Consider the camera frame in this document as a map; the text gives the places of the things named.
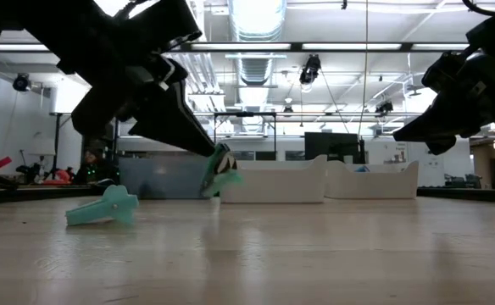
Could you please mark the ceiling light strip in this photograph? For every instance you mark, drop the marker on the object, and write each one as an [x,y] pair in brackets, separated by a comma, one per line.
[351,46]
[241,46]

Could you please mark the white plastic bin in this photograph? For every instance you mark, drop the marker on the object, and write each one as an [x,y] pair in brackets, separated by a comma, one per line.
[370,184]
[273,186]

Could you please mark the black metal table frame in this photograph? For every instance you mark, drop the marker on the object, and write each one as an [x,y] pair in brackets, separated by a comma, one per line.
[245,114]

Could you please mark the green stapler remover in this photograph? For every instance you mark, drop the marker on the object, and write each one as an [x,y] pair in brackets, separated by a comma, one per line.
[218,182]

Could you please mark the black overhead camera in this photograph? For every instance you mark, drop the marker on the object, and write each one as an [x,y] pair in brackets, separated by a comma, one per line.
[311,68]

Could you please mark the black monitor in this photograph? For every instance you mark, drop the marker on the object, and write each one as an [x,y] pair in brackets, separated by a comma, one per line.
[332,148]

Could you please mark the black stand pole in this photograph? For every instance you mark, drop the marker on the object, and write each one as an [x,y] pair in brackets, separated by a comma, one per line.
[56,144]

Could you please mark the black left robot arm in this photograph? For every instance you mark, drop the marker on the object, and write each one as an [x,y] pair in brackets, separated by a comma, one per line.
[61,25]

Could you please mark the white wall poster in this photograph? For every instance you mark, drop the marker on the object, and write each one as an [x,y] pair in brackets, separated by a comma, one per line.
[396,153]

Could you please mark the red orange object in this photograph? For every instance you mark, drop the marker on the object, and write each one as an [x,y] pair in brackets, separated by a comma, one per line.
[59,178]

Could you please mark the blue tape roll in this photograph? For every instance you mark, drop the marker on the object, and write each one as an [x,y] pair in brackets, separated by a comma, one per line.
[363,169]

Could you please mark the teal stapler remover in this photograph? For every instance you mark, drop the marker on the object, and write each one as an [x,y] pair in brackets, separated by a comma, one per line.
[103,209]

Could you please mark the silver ventilation duct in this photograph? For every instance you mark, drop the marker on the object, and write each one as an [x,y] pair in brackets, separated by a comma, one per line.
[256,25]

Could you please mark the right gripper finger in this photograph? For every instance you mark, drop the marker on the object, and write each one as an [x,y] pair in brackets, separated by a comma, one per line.
[425,120]
[440,135]

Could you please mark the person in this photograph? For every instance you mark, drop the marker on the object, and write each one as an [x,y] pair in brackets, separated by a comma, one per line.
[90,163]

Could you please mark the dark translucent plastic bin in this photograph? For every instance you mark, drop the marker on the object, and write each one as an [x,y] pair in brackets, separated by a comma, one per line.
[162,178]

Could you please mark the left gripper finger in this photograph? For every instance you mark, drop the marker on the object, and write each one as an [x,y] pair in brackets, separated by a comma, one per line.
[188,116]
[167,123]

